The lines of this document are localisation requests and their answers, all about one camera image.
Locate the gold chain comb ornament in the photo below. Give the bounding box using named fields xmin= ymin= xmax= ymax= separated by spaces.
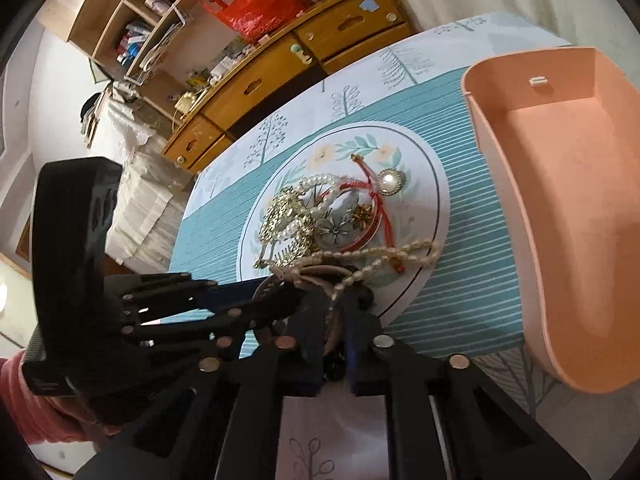
xmin=254 ymin=184 xmax=314 ymax=269

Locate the silver flower brooch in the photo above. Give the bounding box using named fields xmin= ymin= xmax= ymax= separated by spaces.
xmin=314 ymin=207 xmax=356 ymax=250

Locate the left human hand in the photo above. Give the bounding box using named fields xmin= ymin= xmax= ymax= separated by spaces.
xmin=44 ymin=396 xmax=122 ymax=442

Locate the white lace-covered furniture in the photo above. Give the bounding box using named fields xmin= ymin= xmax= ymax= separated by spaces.
xmin=81 ymin=86 xmax=192 ymax=273

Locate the small gold charm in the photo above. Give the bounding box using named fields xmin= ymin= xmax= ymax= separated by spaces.
xmin=350 ymin=204 xmax=375 ymax=231

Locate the round pearl brooch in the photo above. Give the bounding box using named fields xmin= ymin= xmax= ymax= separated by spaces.
xmin=376 ymin=168 xmax=406 ymax=196

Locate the tree-print tablecloth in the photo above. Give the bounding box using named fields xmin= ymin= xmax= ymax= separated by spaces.
xmin=164 ymin=8 xmax=640 ymax=480

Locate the wooden bookshelf hutch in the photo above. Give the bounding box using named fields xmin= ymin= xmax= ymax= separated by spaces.
xmin=37 ymin=0 xmax=241 ymax=86

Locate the red plastic bag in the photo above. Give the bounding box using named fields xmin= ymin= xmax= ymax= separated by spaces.
xmin=201 ymin=0 xmax=314 ymax=44

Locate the pink plastic tray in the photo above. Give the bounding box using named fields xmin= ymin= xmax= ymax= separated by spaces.
xmin=461 ymin=47 xmax=639 ymax=393

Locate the wooden desk with drawers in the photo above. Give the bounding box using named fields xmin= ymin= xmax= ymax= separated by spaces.
xmin=163 ymin=0 xmax=416 ymax=174

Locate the red cord bracelet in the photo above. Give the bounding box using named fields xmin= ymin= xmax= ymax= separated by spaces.
xmin=319 ymin=154 xmax=402 ymax=273

